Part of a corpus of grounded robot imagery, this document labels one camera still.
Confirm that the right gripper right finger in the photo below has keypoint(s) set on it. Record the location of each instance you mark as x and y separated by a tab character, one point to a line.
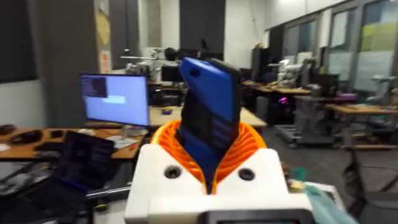
264	174

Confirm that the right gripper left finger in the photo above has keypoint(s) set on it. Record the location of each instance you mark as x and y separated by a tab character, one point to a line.
155	174

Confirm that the blue electric screwdriver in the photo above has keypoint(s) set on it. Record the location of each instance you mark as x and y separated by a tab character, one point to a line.
211	102

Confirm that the long wooden desk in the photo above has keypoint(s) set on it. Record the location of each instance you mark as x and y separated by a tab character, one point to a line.
252	119

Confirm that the small purple object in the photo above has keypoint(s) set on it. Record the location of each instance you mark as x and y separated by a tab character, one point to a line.
167	111

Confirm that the teal cloth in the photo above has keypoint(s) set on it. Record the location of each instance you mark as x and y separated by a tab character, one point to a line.
323	202

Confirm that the black open laptop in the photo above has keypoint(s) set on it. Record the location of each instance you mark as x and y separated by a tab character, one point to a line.
84	158

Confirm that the computer monitor lit screen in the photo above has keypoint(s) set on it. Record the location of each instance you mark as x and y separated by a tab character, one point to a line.
116	99

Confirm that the small dark monitor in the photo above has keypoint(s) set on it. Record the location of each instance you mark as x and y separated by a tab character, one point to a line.
171	74

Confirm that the wooden desk with monitor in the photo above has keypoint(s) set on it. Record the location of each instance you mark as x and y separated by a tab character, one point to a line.
18	151

